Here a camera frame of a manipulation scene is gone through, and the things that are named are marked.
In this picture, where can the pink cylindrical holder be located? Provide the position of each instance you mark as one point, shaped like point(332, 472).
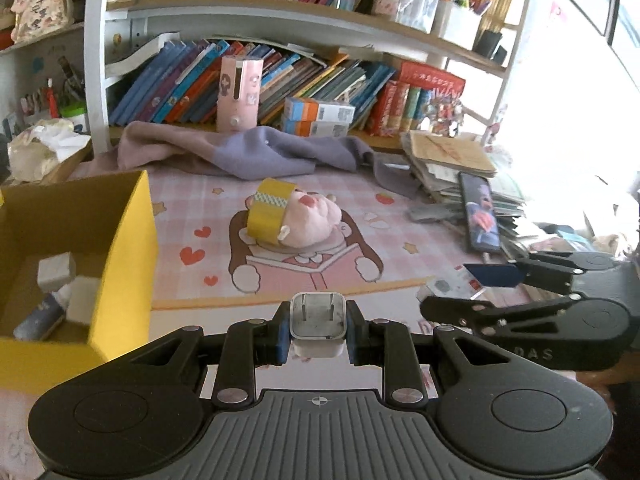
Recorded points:
point(239, 95)

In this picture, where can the row of leaning books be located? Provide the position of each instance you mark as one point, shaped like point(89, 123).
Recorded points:
point(175, 80)

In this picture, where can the stack of papers and notebooks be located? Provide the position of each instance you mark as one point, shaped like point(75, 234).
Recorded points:
point(445, 155)

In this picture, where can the colourful toy robot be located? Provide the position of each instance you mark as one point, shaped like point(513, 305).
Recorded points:
point(444, 114)

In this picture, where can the pink plush toy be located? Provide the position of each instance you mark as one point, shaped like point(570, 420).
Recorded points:
point(312, 217)

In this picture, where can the white bookshelf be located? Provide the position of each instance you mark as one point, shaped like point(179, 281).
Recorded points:
point(95, 60)

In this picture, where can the purple cloth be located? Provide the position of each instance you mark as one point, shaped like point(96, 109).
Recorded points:
point(280, 152)

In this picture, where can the pink checked tablecloth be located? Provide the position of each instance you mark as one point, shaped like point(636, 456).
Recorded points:
point(15, 435)

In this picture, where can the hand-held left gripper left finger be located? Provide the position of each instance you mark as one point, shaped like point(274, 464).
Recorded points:
point(282, 332)

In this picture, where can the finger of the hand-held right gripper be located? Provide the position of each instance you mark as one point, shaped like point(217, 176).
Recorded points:
point(480, 316)
point(495, 275)

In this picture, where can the yellow tape roll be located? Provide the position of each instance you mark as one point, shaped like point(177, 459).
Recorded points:
point(265, 215)

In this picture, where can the printed cartoon table mat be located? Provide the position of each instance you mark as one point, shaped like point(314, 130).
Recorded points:
point(200, 200)

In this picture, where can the black smartphone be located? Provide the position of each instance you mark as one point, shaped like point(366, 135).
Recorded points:
point(480, 210)

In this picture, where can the bag of white tissue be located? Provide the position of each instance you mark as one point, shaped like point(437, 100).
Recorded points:
point(40, 152)

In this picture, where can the red boxed book set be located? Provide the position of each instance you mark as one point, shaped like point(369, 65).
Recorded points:
point(425, 80)

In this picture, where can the green lidded jar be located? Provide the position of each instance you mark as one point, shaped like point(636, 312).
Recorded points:
point(75, 117)

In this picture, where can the dark blue spray bottle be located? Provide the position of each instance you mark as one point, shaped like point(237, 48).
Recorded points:
point(37, 317)

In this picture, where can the orange and white carton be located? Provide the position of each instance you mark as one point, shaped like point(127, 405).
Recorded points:
point(320, 109)
point(315, 129)

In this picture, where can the white pen holder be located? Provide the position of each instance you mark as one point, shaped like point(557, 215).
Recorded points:
point(419, 10)
point(457, 27)

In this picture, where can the white and red packet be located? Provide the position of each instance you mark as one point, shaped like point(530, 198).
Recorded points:
point(452, 287)

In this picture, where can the yellow cardboard box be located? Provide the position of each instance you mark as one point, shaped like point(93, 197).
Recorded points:
point(125, 270)

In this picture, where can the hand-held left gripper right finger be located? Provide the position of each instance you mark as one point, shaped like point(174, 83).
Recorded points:
point(355, 332)

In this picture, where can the black pen holder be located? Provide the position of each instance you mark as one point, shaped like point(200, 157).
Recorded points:
point(487, 44)

